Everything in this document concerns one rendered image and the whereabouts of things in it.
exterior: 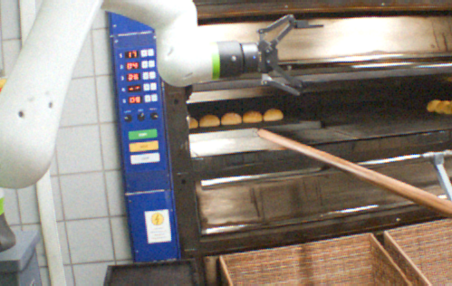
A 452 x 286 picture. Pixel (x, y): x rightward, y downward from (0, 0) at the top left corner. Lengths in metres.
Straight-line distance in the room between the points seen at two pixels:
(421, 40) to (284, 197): 0.75
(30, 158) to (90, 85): 1.13
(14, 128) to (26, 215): 1.20
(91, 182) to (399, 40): 1.17
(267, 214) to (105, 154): 0.57
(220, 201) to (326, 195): 0.37
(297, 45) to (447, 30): 0.60
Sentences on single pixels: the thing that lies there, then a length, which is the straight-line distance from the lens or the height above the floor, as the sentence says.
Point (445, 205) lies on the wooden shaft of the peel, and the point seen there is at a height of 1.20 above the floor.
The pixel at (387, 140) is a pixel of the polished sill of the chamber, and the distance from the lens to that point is 2.30.
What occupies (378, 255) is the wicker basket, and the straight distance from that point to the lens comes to 2.25.
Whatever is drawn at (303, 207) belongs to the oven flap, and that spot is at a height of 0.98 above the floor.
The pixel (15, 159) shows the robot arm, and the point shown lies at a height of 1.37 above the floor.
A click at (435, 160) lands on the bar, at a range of 1.96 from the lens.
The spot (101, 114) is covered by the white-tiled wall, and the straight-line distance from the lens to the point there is 2.09.
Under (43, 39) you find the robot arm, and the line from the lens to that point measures 1.04.
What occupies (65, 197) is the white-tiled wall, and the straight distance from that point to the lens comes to 2.13.
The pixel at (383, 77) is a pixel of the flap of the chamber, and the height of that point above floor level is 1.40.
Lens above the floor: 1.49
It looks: 7 degrees down
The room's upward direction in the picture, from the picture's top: 5 degrees counter-clockwise
